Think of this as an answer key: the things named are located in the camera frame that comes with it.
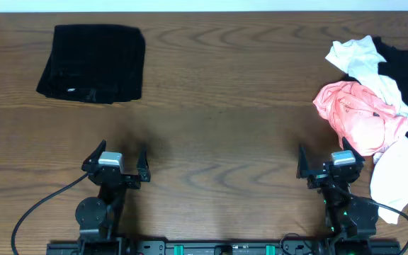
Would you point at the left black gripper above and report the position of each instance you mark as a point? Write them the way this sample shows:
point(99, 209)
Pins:
point(142, 176)

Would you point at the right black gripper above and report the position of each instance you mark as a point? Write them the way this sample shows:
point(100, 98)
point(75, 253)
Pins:
point(318, 178)

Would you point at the pink t-shirt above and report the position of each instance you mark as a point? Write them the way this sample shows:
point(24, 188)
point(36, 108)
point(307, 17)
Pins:
point(357, 114)

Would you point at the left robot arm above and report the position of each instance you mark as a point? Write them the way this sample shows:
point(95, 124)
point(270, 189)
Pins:
point(99, 216)

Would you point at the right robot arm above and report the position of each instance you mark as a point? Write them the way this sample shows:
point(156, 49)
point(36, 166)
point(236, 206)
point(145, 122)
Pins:
point(352, 220)

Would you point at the white t-shirt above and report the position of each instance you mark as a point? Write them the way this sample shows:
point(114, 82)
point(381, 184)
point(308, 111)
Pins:
point(389, 182)

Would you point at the black folded fabric bag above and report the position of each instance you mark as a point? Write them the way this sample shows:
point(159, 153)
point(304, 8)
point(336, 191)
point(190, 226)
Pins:
point(94, 63)

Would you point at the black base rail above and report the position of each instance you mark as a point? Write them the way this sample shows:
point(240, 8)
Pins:
point(291, 245)

